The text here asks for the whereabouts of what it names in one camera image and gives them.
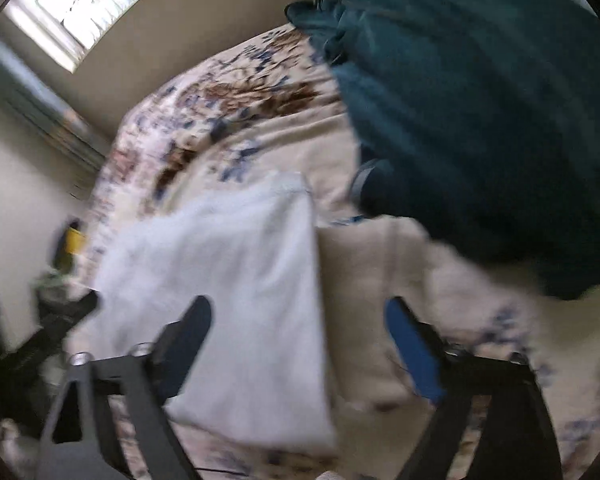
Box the grey ribbed wall fixture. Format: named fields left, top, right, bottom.
left=0, top=35, right=108, bottom=166

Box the bright window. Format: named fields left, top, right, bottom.
left=2, top=0, right=182, bottom=74

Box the teal garment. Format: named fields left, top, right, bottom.
left=285, top=0, right=600, bottom=302

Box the white shirt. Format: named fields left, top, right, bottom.
left=92, top=171, right=340, bottom=450

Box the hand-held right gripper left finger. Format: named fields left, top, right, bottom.
left=37, top=295, right=215, bottom=480

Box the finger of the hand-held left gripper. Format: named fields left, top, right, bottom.
left=7, top=291, right=100, bottom=376

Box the floral plush blanket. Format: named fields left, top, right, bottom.
left=0, top=25, right=600, bottom=480

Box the yellow object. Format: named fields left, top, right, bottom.
left=61, top=226, right=85, bottom=257

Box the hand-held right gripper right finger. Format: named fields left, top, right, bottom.
left=384, top=296, right=565, bottom=480

